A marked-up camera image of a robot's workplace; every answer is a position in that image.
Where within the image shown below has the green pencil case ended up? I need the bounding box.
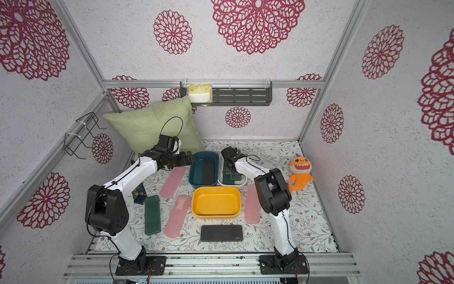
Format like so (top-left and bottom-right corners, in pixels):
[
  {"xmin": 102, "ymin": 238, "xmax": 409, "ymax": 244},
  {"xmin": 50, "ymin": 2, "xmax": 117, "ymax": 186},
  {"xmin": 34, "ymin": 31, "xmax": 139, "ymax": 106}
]
[
  {"xmin": 144, "ymin": 195, "xmax": 162, "ymax": 236},
  {"xmin": 222, "ymin": 172, "xmax": 232, "ymax": 185},
  {"xmin": 223, "ymin": 161, "xmax": 242, "ymax": 185}
]

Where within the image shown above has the black pencil case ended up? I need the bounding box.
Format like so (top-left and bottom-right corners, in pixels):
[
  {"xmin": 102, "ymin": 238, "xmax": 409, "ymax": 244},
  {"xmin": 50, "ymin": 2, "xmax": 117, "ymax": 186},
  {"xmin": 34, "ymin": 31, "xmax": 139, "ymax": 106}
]
[
  {"xmin": 201, "ymin": 225, "xmax": 243, "ymax": 243},
  {"xmin": 202, "ymin": 159, "xmax": 216, "ymax": 186}
]

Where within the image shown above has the pink pencil case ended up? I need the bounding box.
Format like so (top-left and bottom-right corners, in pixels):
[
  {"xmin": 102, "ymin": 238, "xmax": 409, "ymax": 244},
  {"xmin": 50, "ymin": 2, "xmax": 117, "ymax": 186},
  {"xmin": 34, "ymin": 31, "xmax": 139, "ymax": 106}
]
[
  {"xmin": 164, "ymin": 195, "xmax": 192, "ymax": 239},
  {"xmin": 160, "ymin": 167, "xmax": 186, "ymax": 200},
  {"xmin": 244, "ymin": 184, "xmax": 261, "ymax": 224}
]

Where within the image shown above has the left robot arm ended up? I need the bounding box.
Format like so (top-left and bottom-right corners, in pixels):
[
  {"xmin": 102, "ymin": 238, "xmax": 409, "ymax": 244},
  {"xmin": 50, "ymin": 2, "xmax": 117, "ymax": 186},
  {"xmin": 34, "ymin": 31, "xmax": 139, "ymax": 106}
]
[{"xmin": 85, "ymin": 134, "xmax": 194, "ymax": 270}]

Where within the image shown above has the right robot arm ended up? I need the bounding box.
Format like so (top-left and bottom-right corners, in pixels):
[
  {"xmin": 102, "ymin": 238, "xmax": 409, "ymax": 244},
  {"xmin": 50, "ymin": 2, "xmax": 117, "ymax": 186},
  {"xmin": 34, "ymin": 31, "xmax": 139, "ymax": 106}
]
[{"xmin": 221, "ymin": 146, "xmax": 299, "ymax": 271}]

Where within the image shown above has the white storage box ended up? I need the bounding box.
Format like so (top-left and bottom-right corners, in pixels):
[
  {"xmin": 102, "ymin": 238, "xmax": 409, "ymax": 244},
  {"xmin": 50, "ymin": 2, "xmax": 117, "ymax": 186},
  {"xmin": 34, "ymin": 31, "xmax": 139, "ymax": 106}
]
[{"xmin": 218, "ymin": 154, "xmax": 248, "ymax": 189}]

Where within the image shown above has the dark teal storage box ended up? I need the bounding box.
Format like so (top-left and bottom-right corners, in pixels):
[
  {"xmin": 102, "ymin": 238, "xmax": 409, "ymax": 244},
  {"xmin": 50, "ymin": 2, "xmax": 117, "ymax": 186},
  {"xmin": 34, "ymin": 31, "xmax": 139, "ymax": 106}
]
[{"xmin": 189, "ymin": 151, "xmax": 219, "ymax": 189}]

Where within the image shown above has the yellow storage box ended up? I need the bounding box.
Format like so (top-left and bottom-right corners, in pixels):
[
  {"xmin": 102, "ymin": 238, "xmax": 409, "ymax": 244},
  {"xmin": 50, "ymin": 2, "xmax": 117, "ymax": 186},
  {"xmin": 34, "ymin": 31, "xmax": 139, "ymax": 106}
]
[{"xmin": 192, "ymin": 186, "xmax": 242, "ymax": 220}]

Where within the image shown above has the black pencil case front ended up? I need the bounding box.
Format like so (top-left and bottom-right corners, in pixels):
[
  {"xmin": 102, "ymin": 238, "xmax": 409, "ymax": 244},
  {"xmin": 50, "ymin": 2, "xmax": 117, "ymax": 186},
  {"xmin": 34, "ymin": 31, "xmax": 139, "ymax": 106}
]
[{"xmin": 201, "ymin": 225, "xmax": 243, "ymax": 243}]

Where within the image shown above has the light green pillow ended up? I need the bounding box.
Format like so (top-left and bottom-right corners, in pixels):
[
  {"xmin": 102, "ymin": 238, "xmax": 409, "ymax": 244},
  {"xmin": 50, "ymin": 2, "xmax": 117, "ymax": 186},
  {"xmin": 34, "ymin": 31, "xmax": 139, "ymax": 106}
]
[{"xmin": 103, "ymin": 97, "xmax": 205, "ymax": 154}]

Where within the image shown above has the floral table mat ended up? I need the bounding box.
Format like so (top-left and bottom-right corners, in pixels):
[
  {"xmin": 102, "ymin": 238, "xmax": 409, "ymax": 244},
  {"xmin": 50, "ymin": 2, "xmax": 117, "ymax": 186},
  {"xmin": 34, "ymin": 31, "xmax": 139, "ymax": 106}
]
[{"xmin": 126, "ymin": 140, "xmax": 338, "ymax": 253}]

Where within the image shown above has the yellow white sponge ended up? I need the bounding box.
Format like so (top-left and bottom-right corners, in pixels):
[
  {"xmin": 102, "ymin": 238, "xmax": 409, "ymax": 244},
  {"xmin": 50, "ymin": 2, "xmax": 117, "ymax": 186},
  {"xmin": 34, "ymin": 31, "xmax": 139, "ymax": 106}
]
[{"xmin": 187, "ymin": 84, "xmax": 213, "ymax": 104}]

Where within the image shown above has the orange shark plush toy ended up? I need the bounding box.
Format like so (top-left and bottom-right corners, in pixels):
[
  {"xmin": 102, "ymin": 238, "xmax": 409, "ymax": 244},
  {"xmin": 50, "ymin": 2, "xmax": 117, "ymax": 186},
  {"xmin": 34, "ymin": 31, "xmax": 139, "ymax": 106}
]
[{"xmin": 288, "ymin": 156, "xmax": 314, "ymax": 194}]

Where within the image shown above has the dark wall shelf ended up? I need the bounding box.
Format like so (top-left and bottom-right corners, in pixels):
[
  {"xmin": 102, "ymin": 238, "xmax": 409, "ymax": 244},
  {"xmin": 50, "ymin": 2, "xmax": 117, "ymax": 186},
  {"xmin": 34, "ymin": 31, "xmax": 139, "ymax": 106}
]
[{"xmin": 180, "ymin": 80, "xmax": 273, "ymax": 107}]

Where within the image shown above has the black wire wall rack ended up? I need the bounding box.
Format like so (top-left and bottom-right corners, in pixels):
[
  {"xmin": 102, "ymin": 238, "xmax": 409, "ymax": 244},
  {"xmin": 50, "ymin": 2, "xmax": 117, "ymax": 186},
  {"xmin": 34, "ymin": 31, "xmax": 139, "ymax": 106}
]
[{"xmin": 63, "ymin": 111, "xmax": 106, "ymax": 160}]

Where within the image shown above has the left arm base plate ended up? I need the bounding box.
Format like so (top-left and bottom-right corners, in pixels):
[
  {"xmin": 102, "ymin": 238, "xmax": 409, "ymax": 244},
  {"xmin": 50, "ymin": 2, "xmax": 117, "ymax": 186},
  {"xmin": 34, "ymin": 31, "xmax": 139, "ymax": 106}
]
[{"xmin": 115, "ymin": 256, "xmax": 167, "ymax": 276}]

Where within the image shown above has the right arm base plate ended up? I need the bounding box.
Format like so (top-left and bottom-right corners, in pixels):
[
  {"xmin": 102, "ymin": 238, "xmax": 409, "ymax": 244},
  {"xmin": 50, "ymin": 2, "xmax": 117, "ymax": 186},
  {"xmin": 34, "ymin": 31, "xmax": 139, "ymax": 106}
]
[{"xmin": 258, "ymin": 254, "xmax": 310, "ymax": 275}]

